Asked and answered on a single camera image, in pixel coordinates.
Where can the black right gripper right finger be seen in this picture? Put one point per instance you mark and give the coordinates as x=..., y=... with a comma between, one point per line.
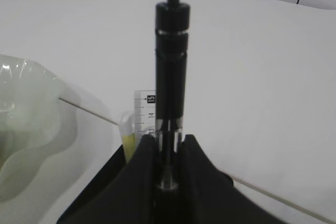
x=209, y=196

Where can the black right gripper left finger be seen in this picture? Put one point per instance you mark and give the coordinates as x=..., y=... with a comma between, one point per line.
x=128, y=198

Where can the yellow utility knife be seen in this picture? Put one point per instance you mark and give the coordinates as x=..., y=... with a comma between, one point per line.
x=127, y=132

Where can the transparent plastic ruler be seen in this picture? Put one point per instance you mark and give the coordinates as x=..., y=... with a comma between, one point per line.
x=144, y=113

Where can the black pen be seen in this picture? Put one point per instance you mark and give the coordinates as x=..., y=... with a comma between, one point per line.
x=172, y=21

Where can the pale green wavy glass plate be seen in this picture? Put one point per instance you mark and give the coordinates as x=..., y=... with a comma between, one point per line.
x=35, y=122

